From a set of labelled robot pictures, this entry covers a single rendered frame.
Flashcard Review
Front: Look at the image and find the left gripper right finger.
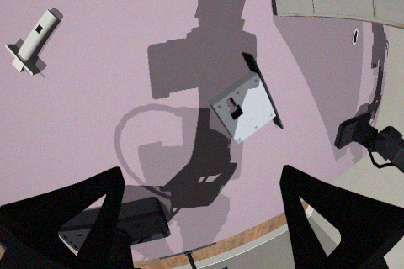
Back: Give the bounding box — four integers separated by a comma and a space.
279, 165, 404, 269

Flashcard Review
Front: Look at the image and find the white oval escutcheon plate with keyhole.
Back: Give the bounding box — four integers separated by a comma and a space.
352, 28, 359, 45

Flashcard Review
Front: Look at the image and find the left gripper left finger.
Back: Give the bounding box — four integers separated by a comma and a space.
0, 166, 125, 269

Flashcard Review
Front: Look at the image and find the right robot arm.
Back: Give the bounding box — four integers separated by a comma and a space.
337, 113, 404, 172

